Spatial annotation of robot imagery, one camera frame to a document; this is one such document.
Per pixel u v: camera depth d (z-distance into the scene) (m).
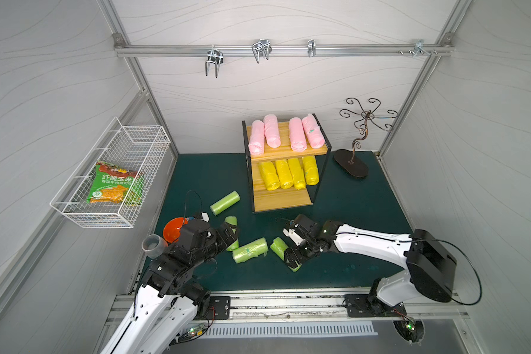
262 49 0.76
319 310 0.74
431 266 0.43
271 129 0.77
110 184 0.62
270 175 0.85
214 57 0.78
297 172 0.86
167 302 0.46
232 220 0.92
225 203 0.97
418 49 0.77
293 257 0.72
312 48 0.79
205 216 0.68
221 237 0.62
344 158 1.19
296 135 0.75
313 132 0.75
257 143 0.72
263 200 0.99
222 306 0.73
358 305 0.74
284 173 0.86
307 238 0.69
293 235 0.69
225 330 0.70
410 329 0.72
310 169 0.86
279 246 0.84
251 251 0.82
